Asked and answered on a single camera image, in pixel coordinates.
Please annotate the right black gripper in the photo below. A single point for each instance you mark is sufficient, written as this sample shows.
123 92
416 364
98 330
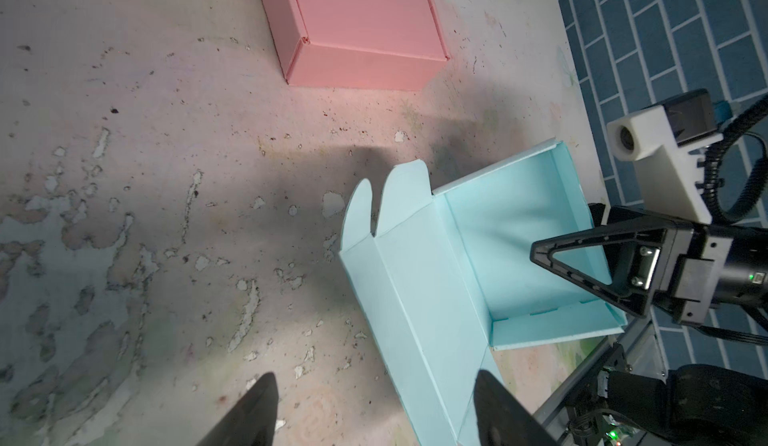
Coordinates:
636 259

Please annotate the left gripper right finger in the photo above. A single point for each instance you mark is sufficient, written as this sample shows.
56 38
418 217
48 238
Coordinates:
501 419

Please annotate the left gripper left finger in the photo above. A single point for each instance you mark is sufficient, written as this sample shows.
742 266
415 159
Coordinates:
252 420

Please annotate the light blue paper box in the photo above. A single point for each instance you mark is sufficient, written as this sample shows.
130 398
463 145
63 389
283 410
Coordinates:
444 278

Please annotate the pink paper box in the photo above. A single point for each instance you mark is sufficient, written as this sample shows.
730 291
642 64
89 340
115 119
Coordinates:
369 44

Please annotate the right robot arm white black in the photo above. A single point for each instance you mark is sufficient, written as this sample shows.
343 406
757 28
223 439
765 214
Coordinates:
696 404

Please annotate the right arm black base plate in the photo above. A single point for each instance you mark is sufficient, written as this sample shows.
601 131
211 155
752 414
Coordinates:
571 412

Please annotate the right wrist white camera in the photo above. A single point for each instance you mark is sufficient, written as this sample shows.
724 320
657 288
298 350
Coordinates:
666 144

